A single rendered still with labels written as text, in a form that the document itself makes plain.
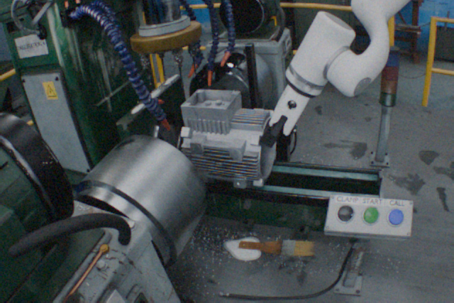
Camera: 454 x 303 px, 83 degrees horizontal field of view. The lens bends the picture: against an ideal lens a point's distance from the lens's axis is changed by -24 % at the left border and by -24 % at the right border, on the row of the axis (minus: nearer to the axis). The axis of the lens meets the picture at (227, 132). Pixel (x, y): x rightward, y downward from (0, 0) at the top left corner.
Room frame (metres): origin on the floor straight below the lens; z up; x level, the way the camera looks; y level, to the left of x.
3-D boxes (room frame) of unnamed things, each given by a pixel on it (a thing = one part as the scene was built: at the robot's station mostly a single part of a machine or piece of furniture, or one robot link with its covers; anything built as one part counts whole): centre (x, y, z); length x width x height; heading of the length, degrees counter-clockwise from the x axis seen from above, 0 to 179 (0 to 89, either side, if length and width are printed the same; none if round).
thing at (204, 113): (0.76, 0.03, 1.11); 0.12 x 0.11 x 0.07; 65
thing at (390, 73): (0.84, -0.53, 1.14); 0.06 x 0.06 x 0.04
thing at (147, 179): (0.46, 0.22, 1.04); 0.37 x 0.25 x 0.25; 156
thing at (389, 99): (0.84, -0.53, 1.05); 0.06 x 0.06 x 0.04
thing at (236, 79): (1.09, -0.05, 1.04); 0.41 x 0.25 x 0.25; 156
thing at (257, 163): (0.74, -0.01, 1.02); 0.20 x 0.19 x 0.19; 65
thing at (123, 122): (0.85, 0.22, 0.97); 0.30 x 0.11 x 0.34; 156
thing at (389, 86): (0.84, -0.53, 1.10); 0.06 x 0.06 x 0.04
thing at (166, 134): (0.82, 0.17, 1.02); 0.15 x 0.02 x 0.15; 156
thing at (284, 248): (0.54, -0.09, 0.80); 0.21 x 0.05 x 0.01; 73
